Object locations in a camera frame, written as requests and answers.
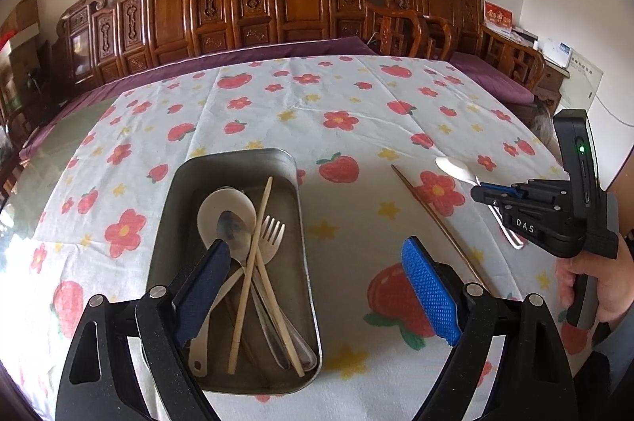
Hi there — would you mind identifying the long purple bench cushion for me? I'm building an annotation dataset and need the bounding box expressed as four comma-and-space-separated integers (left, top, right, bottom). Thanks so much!
17, 37, 380, 161

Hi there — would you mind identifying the red calendar card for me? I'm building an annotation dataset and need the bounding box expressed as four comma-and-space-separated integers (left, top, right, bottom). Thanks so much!
483, 0, 514, 31

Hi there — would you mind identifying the large white ladle spoon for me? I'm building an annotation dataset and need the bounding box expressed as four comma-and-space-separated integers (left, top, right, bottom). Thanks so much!
187, 186, 258, 376

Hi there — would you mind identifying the cardboard box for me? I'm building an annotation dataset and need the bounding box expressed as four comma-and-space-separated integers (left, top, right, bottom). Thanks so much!
0, 0, 40, 40

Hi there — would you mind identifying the white wall box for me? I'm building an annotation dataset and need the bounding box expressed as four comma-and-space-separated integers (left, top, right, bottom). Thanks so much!
560, 63, 604, 109

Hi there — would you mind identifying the white tabletop device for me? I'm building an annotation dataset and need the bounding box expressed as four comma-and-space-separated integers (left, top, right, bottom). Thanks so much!
542, 38, 575, 67

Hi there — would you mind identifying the round-armed wooden armchair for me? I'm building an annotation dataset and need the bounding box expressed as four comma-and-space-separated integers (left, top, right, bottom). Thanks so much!
367, 2, 459, 62

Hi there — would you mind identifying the grey fluffy thing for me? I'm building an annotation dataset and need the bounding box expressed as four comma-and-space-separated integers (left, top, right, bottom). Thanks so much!
531, 103, 556, 142

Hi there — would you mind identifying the small wooden cabinet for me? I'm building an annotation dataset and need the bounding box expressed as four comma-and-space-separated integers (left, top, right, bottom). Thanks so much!
532, 63, 571, 105

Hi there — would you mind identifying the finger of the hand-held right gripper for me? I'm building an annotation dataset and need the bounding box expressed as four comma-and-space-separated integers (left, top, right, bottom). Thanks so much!
480, 180, 570, 199
470, 186, 556, 216

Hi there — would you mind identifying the person's right forearm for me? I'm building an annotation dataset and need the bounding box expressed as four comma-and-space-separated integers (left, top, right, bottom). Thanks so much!
575, 302, 634, 421

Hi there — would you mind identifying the dark wooden chopstick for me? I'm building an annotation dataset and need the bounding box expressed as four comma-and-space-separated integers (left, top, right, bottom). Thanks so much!
391, 164, 491, 290

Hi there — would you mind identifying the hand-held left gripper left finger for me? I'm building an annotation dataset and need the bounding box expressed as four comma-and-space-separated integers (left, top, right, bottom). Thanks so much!
54, 239, 233, 421

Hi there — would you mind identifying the bamboo chopstick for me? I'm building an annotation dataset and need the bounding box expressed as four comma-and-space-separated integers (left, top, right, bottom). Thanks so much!
227, 176, 274, 375
252, 247, 306, 378

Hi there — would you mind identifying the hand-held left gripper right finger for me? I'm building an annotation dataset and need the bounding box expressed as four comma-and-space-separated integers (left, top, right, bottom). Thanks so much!
401, 237, 580, 421

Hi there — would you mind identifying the lattice-sided wooden armchair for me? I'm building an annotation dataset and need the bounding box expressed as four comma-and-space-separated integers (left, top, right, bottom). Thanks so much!
480, 27, 546, 90

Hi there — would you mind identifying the white cable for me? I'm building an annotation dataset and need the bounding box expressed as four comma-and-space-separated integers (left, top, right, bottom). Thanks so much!
592, 94, 634, 129

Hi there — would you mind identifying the metal spoon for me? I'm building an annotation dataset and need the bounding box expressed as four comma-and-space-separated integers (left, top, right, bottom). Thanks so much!
216, 210, 318, 372

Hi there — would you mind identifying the purple armchair cushion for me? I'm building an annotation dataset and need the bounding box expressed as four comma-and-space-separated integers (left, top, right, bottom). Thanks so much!
448, 52, 536, 105

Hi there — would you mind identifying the person's right hand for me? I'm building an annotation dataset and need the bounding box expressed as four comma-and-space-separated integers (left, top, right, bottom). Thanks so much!
555, 192, 634, 325

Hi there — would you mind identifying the strawberry flower printed blanket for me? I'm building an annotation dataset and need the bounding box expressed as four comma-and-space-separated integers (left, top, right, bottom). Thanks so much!
0, 53, 595, 421

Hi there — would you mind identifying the small white spoon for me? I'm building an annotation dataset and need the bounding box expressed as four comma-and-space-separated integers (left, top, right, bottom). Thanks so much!
435, 156, 480, 186

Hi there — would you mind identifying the rectangular metal tray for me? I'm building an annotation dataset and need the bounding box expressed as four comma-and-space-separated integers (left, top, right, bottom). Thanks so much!
140, 148, 324, 394

